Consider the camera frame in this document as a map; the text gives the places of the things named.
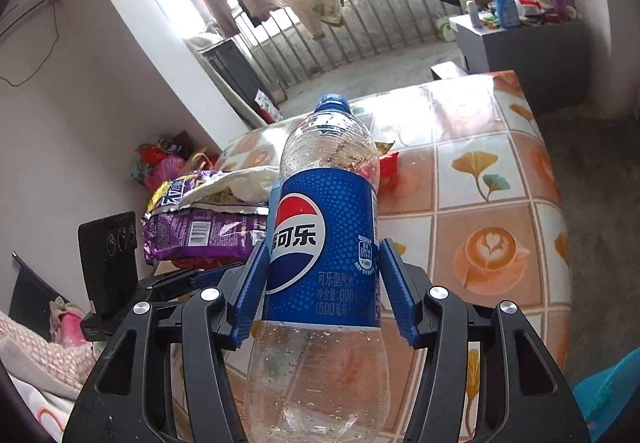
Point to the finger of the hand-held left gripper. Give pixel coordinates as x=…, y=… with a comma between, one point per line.
x=274, y=218
x=200, y=278

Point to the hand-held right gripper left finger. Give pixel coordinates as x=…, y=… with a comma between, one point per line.
x=252, y=288

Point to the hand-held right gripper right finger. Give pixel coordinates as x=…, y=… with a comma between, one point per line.
x=400, y=293

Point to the purple and yellow snack bag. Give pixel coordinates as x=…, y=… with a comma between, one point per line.
x=200, y=228

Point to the clear blue-label soda bottle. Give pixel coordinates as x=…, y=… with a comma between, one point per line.
x=320, y=243

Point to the red snack wrapper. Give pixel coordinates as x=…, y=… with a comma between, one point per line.
x=389, y=170

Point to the blue plastic mesh basket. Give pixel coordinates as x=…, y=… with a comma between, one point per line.
x=607, y=393

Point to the crumpled white plastic bag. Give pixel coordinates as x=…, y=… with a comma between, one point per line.
x=245, y=183

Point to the pink soft item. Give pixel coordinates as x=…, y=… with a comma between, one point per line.
x=70, y=325

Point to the black bag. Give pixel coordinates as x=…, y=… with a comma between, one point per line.
x=30, y=293

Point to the red and pink bags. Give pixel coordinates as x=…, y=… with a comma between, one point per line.
x=157, y=168

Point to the pink knitted blanket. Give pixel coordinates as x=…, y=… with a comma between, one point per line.
x=35, y=373

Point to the dark grey crate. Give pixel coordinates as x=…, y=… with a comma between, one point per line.
x=240, y=68

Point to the metal balcony railing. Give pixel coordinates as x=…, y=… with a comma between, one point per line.
x=380, y=8

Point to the grey cabinet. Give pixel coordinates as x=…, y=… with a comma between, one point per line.
x=510, y=58

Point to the small white bottle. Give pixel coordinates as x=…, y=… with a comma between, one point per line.
x=474, y=15

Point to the blue detergent bottle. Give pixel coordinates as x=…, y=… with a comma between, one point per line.
x=506, y=5

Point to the purple bottle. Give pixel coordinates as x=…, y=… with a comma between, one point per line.
x=557, y=0

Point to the white wall air conditioner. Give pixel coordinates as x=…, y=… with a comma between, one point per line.
x=25, y=5

